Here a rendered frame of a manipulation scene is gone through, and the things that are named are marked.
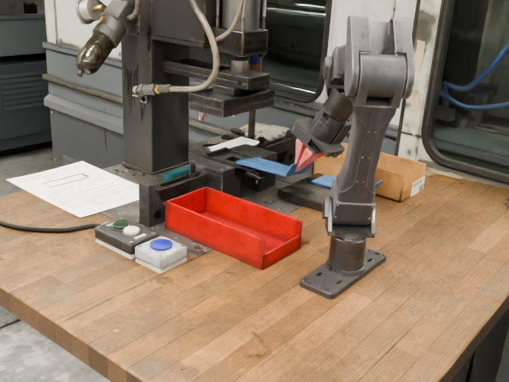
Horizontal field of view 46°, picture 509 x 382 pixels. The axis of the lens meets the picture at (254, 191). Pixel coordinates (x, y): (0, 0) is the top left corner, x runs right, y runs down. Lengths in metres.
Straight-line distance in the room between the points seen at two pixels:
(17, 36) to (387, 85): 3.72
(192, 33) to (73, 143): 1.88
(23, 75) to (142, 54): 3.03
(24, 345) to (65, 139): 1.14
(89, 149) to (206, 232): 1.93
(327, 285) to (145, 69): 0.71
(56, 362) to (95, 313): 1.43
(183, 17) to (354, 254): 0.64
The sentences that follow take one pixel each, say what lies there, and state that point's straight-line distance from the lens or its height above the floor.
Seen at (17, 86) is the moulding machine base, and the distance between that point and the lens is 4.46.
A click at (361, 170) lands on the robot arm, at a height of 1.11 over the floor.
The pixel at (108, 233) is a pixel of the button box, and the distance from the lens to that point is 1.15.
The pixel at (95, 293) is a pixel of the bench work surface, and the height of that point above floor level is 0.90.
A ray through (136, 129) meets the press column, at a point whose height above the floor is 1.01.
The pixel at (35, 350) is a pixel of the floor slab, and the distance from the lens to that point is 2.48.
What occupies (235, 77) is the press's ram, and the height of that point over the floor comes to 1.18.
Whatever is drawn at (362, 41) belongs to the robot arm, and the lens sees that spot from 0.91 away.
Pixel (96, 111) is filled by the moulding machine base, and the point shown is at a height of 0.71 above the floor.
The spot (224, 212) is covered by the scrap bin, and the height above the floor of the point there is 0.92.
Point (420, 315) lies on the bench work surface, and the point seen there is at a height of 0.90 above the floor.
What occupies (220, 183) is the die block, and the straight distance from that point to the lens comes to 1.31.
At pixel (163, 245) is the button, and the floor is 0.94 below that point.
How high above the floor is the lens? 1.42
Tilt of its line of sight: 21 degrees down
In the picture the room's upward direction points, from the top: 3 degrees clockwise
